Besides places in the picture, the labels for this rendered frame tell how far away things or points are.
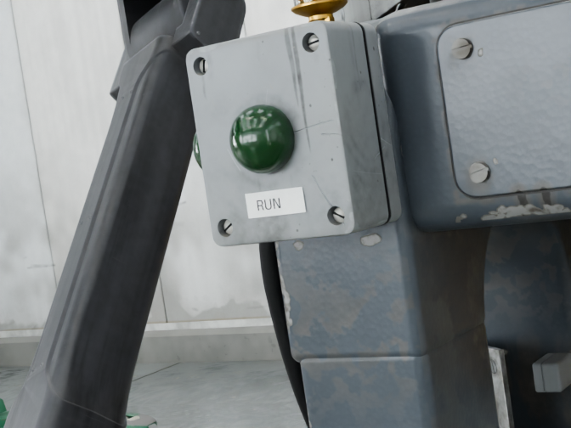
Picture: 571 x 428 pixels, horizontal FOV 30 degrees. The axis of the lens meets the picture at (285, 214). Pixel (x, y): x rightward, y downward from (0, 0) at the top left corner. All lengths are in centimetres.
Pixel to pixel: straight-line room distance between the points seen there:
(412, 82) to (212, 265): 663
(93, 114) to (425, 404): 716
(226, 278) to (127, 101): 630
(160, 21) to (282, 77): 36
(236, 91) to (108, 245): 24
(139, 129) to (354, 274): 28
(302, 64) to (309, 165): 4
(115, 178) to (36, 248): 745
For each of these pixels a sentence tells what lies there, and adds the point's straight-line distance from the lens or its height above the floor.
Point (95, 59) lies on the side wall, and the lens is 758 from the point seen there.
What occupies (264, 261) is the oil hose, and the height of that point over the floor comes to 122.
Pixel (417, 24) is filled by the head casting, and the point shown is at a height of 133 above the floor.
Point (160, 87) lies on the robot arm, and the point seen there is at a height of 134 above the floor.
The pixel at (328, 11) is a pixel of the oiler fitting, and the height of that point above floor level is 134.
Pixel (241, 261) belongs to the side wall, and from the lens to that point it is 695.
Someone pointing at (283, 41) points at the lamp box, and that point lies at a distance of 46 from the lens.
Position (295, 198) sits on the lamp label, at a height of 126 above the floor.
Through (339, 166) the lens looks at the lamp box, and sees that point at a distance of 44.
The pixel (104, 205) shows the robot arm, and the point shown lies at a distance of 70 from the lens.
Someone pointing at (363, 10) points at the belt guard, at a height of 138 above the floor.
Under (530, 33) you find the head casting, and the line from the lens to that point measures 46.
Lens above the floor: 128
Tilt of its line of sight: 3 degrees down
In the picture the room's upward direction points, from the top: 8 degrees counter-clockwise
